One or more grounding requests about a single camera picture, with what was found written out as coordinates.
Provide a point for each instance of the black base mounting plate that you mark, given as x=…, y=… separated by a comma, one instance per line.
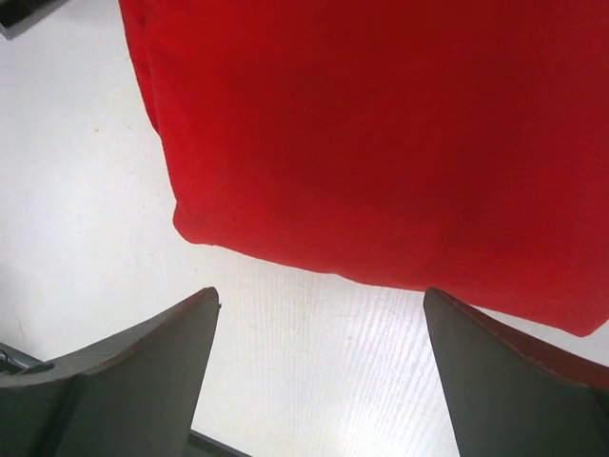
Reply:
x=199, y=445

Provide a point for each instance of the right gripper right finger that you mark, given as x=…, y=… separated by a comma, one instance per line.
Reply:
x=511, y=394

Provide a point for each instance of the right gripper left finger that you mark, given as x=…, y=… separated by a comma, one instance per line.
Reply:
x=131, y=394

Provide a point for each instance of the red t shirt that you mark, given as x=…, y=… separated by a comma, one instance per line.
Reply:
x=460, y=145

